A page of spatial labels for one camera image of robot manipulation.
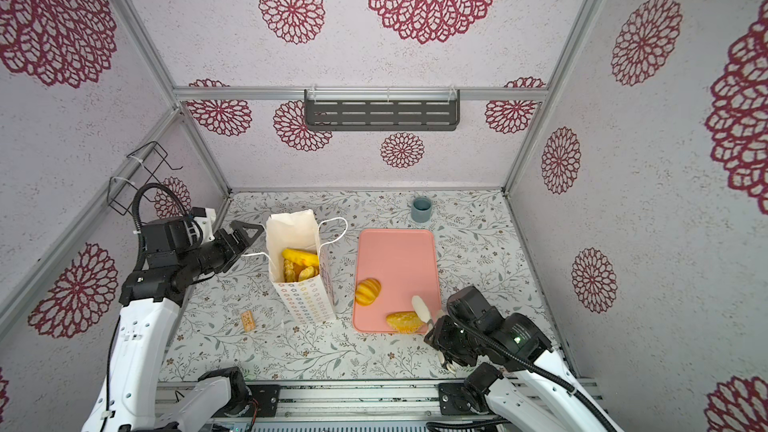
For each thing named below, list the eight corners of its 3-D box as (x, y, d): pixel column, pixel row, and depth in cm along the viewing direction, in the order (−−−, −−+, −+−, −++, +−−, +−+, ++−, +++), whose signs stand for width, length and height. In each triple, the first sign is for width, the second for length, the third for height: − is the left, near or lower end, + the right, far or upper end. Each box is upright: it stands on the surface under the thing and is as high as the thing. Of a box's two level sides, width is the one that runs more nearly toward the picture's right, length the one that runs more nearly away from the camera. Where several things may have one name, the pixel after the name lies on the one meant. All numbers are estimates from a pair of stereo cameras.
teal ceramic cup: (412, 222, 113) (413, 211, 108) (410, 208, 118) (412, 197, 113) (430, 222, 113) (432, 211, 108) (428, 208, 118) (430, 197, 113)
